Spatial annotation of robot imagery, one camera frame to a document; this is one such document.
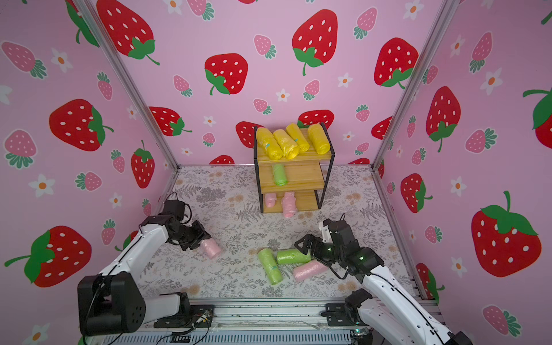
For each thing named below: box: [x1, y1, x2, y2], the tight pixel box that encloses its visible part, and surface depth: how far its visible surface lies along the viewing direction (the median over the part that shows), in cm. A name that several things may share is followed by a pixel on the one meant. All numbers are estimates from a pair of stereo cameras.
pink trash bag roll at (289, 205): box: [281, 191, 298, 218], surface depth 102 cm
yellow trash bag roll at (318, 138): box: [307, 123, 331, 156], surface depth 81 cm
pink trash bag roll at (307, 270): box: [292, 259, 328, 282], surface depth 83 cm
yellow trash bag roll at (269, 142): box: [255, 127, 284, 161], surface depth 78 cm
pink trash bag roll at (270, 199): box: [265, 192, 277, 208], surface depth 103 cm
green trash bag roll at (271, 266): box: [258, 247, 284, 286], surface depth 85 cm
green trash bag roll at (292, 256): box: [276, 248, 312, 265], surface depth 85 cm
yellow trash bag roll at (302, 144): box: [286, 122, 310, 154], surface depth 80 cm
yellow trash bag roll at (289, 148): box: [273, 129, 300, 160], surface depth 77 cm
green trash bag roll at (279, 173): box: [273, 163, 289, 187], surface depth 92 cm
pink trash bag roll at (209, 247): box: [199, 237, 222, 260], surface depth 81 cm
